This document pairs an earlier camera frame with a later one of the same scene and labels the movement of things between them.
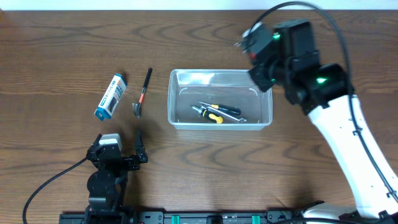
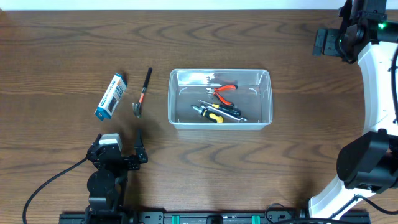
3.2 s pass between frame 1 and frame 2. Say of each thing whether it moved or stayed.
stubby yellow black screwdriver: stayed
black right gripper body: moved
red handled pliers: moved
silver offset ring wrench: stayed
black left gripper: stayed
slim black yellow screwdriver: stayed
